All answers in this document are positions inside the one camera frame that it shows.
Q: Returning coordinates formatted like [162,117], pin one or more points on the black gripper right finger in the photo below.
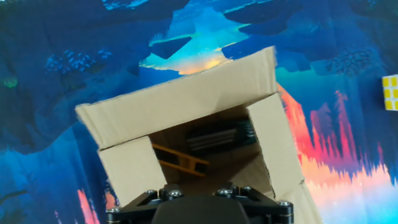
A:
[267,211]

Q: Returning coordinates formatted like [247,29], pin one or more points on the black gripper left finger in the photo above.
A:
[133,211]

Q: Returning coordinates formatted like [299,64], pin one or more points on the brown cardboard box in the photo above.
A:
[186,96]

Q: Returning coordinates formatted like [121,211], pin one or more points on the yellow folding hex key set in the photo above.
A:
[189,161]

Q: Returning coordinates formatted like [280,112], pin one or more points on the dark green folding hex key set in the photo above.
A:
[211,137]

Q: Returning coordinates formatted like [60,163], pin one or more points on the landscape print tablecloth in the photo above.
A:
[62,93]

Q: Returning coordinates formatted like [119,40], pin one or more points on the Rubik's cube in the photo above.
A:
[391,93]

